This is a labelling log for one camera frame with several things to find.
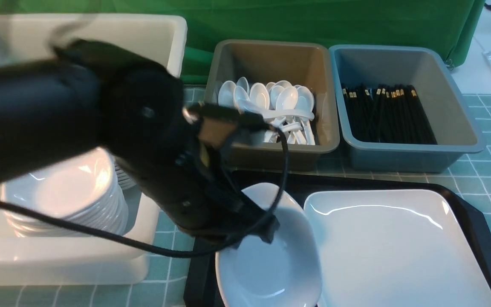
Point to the white bowl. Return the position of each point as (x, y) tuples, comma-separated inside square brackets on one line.
[(293, 226), (277, 274)]

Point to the large white square plate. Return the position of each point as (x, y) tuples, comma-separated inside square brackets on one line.
[(393, 248)]

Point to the brown plastic spoon bin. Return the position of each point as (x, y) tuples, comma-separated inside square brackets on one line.
[(306, 64)]

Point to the stack of white square plates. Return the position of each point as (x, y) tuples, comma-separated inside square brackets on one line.
[(124, 180)]

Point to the blue-grey plastic chopstick bin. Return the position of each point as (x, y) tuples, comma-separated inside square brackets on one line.
[(453, 124)]

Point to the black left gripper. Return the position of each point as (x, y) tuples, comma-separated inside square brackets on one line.
[(177, 157)]

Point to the large white plastic tub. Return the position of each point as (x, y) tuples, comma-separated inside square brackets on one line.
[(65, 258)]

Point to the pile of white spoons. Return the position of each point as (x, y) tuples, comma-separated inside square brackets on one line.
[(283, 105)]

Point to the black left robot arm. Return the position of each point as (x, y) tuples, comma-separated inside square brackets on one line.
[(95, 94)]

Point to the stack of white bowls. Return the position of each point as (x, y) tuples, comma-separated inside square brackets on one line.
[(83, 190)]

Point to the black plastic serving tray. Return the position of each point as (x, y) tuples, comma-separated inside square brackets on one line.
[(201, 286)]

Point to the teal checked tablecloth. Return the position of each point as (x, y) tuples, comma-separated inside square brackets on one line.
[(164, 285)]

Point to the bundle of black chopsticks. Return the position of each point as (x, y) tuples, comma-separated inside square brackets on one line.
[(387, 114)]

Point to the green backdrop cloth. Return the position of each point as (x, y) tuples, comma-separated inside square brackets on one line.
[(444, 26)]

